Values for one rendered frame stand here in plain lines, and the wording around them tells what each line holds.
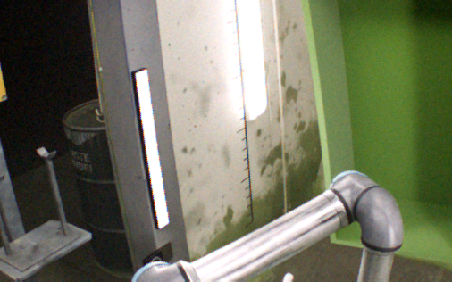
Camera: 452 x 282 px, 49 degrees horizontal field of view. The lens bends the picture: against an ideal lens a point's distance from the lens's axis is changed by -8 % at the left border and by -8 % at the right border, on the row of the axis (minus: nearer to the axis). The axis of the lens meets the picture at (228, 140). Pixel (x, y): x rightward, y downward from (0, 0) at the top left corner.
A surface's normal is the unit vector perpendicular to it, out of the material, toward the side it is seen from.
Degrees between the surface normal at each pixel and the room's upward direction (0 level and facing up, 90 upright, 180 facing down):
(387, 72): 102
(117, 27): 90
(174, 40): 90
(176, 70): 90
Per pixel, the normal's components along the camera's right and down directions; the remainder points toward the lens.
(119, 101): -0.58, 0.34
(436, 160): -0.47, 0.54
